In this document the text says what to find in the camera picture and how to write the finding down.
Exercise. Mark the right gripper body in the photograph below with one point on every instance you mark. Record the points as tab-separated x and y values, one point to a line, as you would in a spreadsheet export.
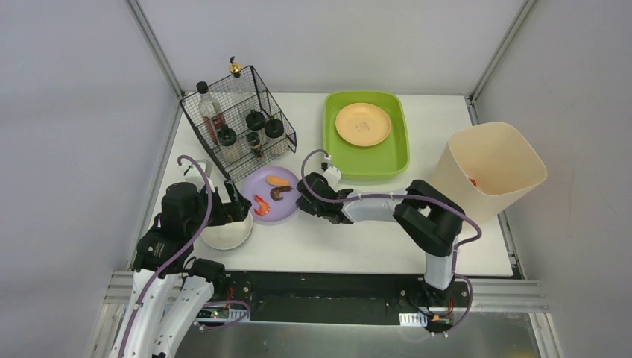
306	186

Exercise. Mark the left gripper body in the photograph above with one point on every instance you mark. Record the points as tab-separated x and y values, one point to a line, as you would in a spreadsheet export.
235	200

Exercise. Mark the purple plate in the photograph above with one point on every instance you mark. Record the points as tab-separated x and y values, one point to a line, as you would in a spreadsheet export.
255	184

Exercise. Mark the black pepper grinder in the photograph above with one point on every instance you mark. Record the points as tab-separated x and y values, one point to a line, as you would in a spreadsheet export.
255	144

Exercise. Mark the black-lid spice jar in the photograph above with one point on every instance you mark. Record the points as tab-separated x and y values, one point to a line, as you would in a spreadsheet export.
229	144

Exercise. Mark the black-lid glass jar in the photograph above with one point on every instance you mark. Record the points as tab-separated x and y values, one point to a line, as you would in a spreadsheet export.
275	133
255	121

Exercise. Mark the black-lid glass jar front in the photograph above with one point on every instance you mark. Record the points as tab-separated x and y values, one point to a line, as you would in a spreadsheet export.
255	121

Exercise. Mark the orange plate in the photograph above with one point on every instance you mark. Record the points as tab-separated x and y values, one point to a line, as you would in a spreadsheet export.
363	124

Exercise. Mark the dark sauce bottle red label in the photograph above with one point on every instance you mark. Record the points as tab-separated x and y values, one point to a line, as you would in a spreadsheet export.
210	109

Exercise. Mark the gold-top glass oil bottle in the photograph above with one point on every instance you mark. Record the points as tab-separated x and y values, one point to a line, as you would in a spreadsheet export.
242	92

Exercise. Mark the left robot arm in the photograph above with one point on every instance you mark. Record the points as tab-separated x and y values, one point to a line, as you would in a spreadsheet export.
169	289

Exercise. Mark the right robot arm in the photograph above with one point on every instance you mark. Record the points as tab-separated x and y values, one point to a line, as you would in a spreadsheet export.
430	219

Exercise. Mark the white floral bowl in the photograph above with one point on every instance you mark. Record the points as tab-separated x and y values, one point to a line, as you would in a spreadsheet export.
228	236

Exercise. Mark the toy shrimp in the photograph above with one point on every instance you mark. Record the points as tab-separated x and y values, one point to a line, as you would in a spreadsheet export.
262	206

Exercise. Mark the orange toy bread piece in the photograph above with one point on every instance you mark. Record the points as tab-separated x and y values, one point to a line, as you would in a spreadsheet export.
276	181

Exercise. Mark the green plastic tub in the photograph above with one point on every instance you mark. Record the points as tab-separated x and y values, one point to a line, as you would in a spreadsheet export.
381	161

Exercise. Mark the beige waste bin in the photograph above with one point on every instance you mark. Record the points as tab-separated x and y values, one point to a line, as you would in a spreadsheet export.
501	161

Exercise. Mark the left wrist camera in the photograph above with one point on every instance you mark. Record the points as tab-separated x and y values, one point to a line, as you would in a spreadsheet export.
196	175

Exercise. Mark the black wire rack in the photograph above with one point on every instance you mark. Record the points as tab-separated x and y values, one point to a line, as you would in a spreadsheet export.
266	104

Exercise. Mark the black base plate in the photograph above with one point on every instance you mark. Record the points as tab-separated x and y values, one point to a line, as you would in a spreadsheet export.
320	298

